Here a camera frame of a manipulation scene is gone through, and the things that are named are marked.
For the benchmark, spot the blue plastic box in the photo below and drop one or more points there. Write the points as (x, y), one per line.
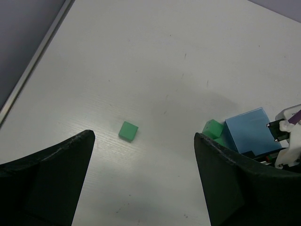
(248, 132)

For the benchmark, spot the dark green wood block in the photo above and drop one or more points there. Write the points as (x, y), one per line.
(221, 141)

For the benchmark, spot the light green long block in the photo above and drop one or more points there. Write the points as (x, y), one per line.
(213, 129)

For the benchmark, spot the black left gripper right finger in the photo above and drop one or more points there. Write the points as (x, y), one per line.
(240, 191)

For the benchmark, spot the small green cube block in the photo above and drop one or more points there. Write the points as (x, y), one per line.
(128, 131)

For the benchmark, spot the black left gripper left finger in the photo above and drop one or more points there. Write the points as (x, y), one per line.
(43, 188)

